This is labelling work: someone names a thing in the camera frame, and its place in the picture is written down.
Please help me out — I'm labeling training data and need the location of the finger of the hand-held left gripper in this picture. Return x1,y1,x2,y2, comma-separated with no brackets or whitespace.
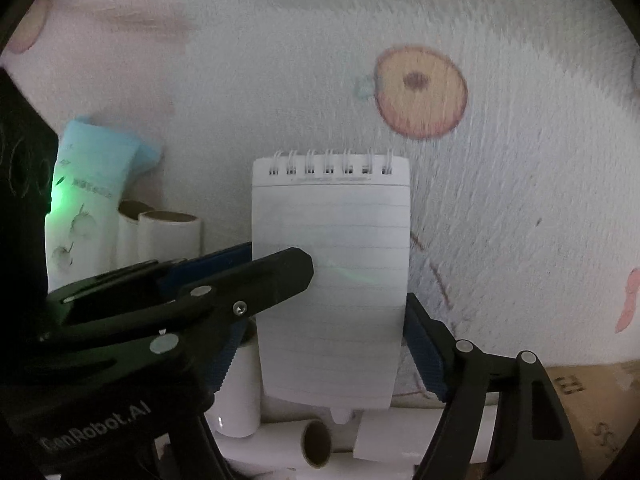
40,247,315,357
47,241,254,330

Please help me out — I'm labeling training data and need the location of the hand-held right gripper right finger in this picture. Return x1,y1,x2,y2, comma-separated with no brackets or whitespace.
403,292,586,480

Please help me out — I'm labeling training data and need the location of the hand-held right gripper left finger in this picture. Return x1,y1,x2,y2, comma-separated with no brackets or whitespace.
150,317,249,480

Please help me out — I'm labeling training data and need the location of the white spiral notebook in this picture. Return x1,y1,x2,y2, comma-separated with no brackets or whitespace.
251,147,414,412

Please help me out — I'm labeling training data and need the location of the brown cardboard box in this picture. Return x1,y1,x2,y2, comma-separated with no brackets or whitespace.
541,359,639,480

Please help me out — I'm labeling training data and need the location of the light blue tissue packet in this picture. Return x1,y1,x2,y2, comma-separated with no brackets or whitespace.
45,116,164,292

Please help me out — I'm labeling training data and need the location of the white cat print pillow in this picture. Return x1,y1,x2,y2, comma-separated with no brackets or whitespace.
0,0,640,411

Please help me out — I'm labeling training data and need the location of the pink cat print pillow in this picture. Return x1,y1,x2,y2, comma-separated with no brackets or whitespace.
7,0,197,128

